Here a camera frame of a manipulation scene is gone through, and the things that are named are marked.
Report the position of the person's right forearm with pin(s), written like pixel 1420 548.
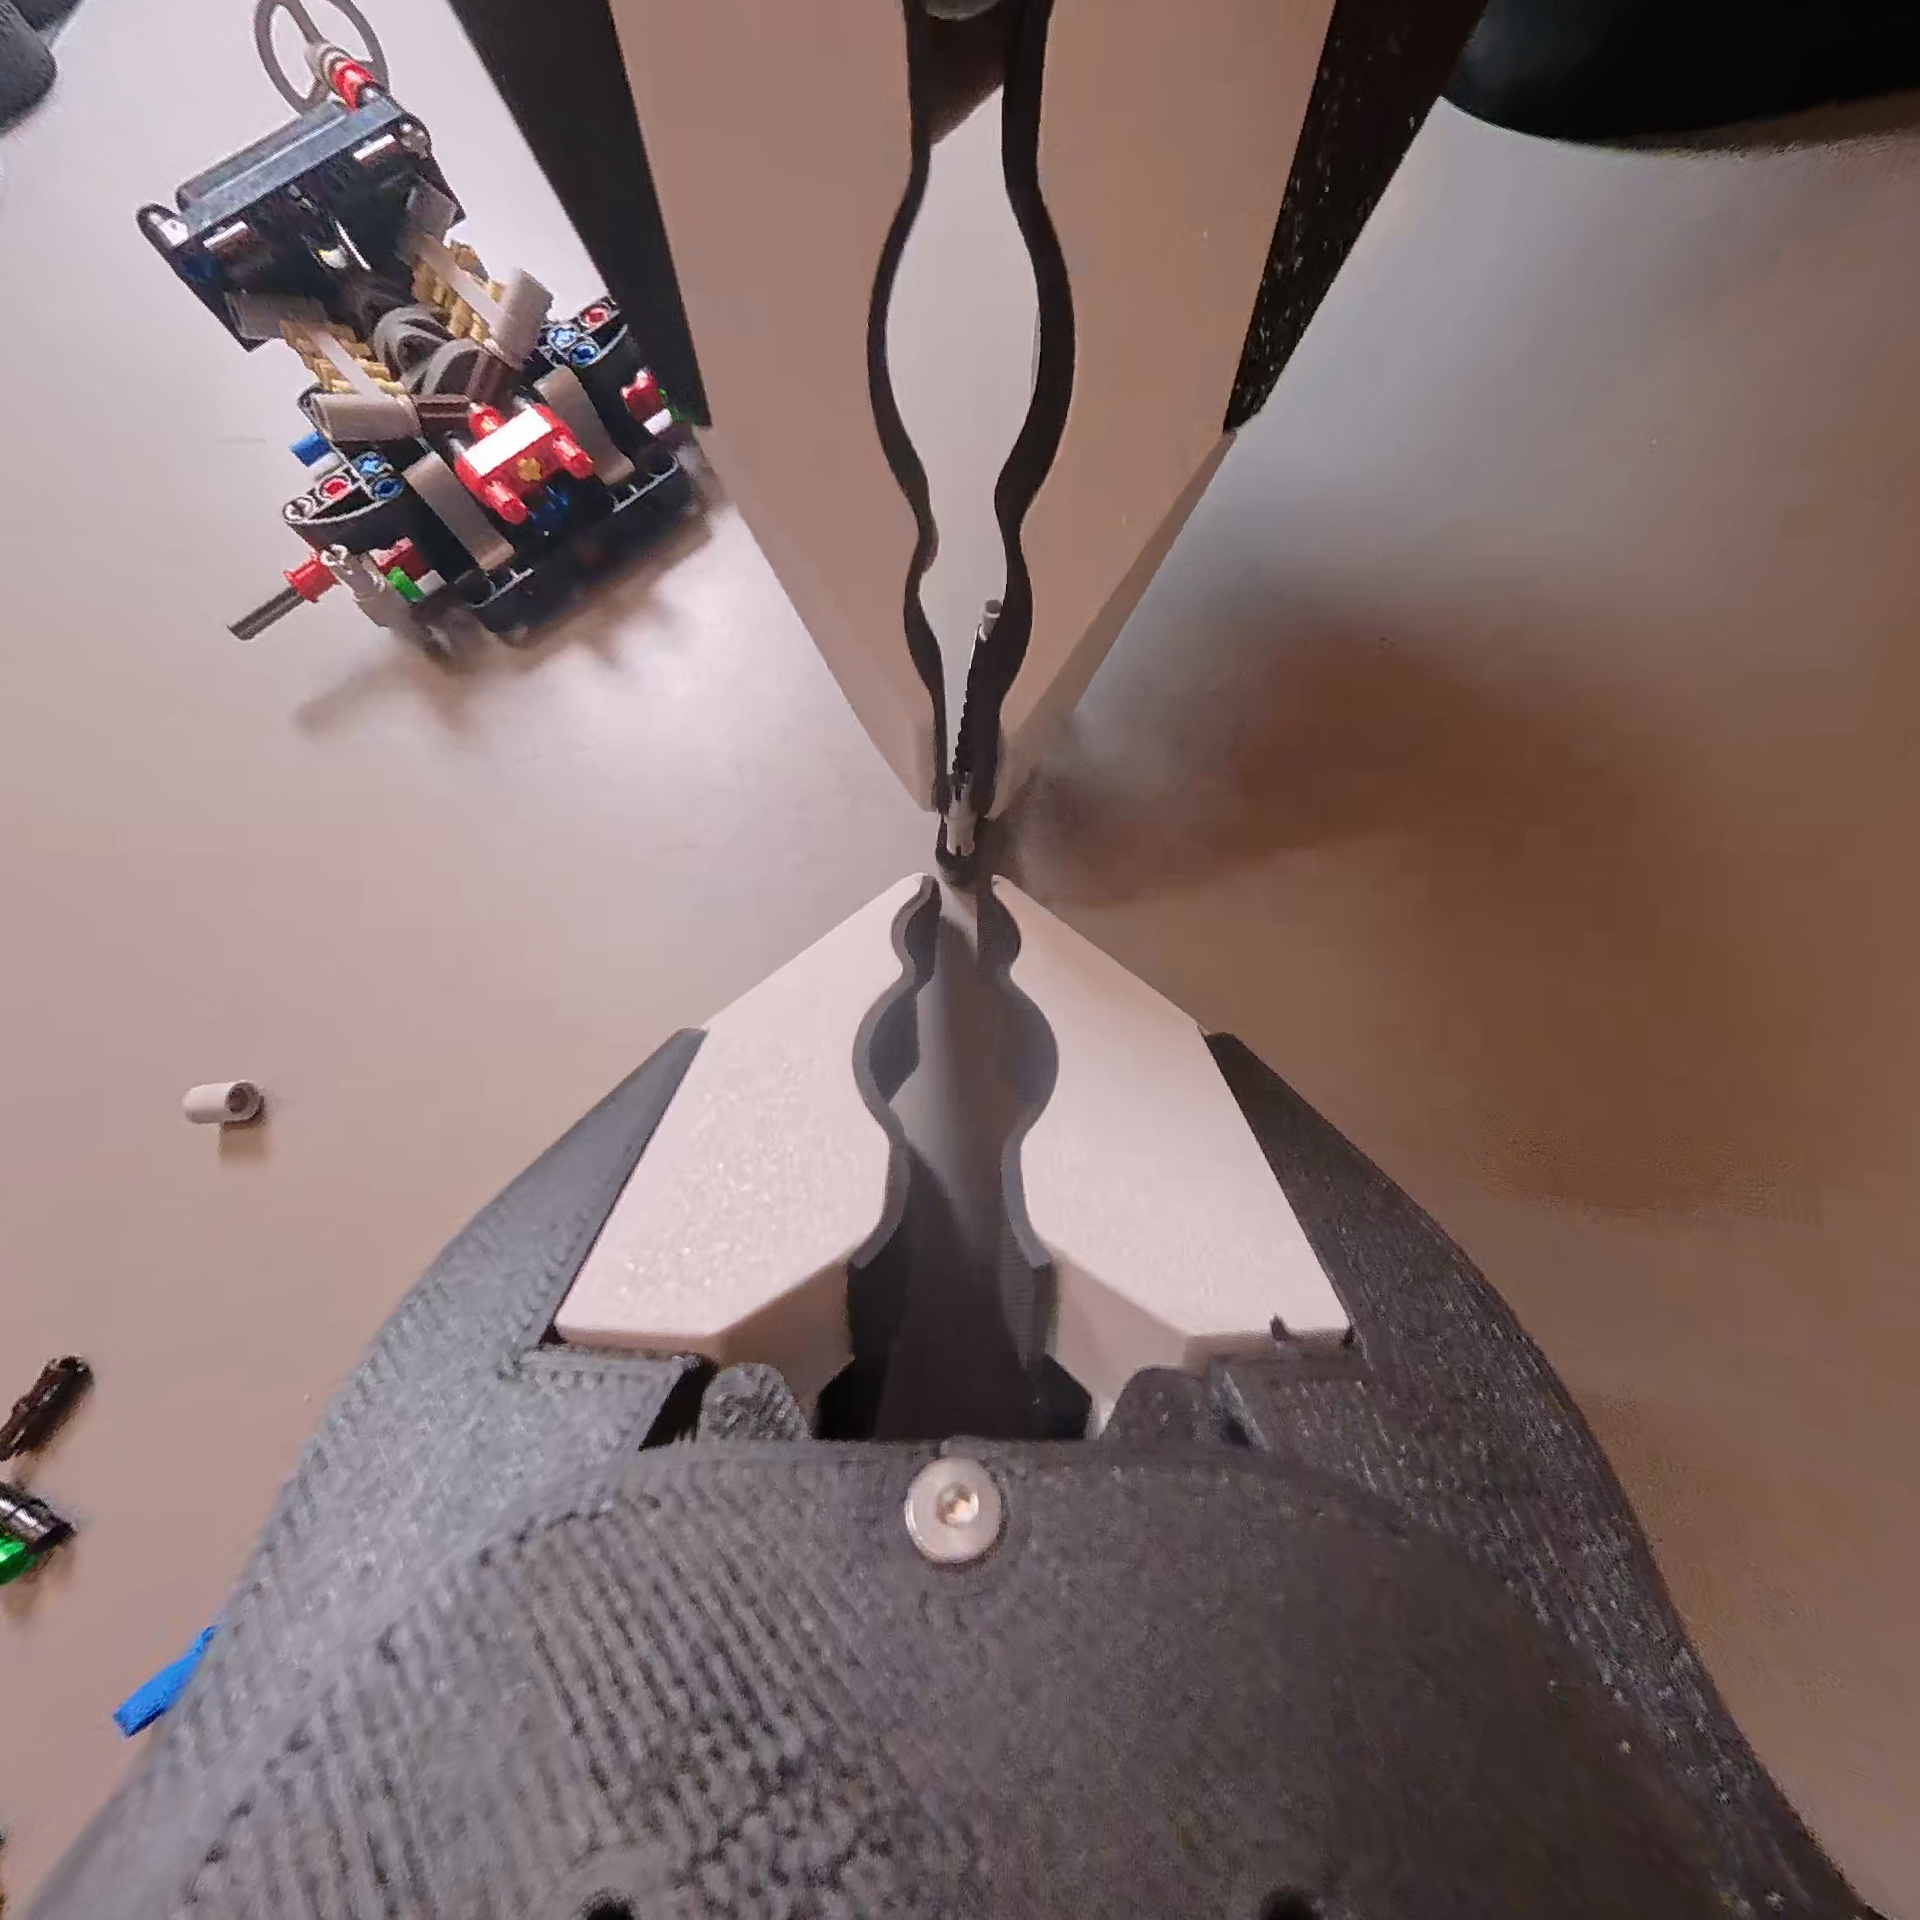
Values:
pixel 1651 60

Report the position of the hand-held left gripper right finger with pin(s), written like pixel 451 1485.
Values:
pixel 1184 1200

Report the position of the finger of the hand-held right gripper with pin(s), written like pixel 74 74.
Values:
pixel 763 224
pixel 1171 224

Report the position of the lego car chassis assembly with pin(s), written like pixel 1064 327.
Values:
pixel 359 301

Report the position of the grey lego bush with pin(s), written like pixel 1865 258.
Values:
pixel 223 1105

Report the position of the black lego beam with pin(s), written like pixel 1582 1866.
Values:
pixel 968 721

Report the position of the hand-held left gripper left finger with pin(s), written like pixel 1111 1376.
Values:
pixel 705 1200

